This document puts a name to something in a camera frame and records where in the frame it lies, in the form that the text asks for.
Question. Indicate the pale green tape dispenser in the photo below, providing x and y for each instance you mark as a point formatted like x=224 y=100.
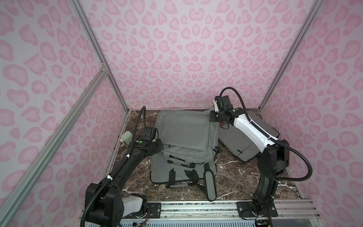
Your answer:
x=126 y=138

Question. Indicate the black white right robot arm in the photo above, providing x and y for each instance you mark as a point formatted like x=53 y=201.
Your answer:
x=272 y=161

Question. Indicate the grey zippered laptop bag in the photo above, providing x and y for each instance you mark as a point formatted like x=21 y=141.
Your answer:
x=189 y=138

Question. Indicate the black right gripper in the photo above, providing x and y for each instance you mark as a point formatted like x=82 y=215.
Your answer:
x=215 y=116

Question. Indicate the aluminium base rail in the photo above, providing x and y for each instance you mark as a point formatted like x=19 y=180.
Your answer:
x=224 y=213

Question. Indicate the dark grey laptop case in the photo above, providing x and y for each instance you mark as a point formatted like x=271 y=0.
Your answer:
x=239 y=144

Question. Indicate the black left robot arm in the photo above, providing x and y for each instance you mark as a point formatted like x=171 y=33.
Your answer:
x=104 y=204

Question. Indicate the flat grey laptop sleeve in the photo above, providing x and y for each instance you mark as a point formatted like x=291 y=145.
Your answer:
x=163 y=172

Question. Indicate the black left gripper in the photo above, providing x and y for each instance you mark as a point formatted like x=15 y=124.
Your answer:
x=158 y=145

